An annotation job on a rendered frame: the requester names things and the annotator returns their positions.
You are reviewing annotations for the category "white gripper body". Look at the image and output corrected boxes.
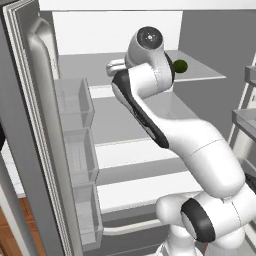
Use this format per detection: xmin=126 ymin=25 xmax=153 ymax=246
xmin=105 ymin=58 xmax=128 ymax=78

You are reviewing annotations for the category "glass fridge shelf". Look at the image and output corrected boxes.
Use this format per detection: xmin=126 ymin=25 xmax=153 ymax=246
xmin=57 ymin=49 xmax=227 ymax=88
xmin=89 ymin=91 xmax=202 ymax=147

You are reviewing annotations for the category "green lime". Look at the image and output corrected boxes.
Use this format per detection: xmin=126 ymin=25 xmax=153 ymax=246
xmin=172 ymin=59 xmax=189 ymax=74

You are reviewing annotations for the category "white fridge drawer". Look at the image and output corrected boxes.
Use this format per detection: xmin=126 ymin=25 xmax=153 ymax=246
xmin=94 ymin=137 xmax=188 ymax=186
xmin=96 ymin=170 xmax=205 ymax=215

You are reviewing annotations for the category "grey fridge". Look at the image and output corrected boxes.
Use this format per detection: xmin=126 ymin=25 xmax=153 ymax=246
xmin=37 ymin=0 xmax=256 ymax=256

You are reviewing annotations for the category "clear door bin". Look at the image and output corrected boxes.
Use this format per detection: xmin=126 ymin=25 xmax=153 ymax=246
xmin=62 ymin=127 xmax=100 ymax=187
xmin=244 ymin=65 xmax=256 ymax=88
xmin=231 ymin=107 xmax=256 ymax=143
xmin=54 ymin=77 xmax=96 ymax=132
xmin=72 ymin=184 xmax=105 ymax=252

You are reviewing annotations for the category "silver freezer drawer handle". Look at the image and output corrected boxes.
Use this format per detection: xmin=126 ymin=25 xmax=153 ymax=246
xmin=102 ymin=218 xmax=165 ymax=237

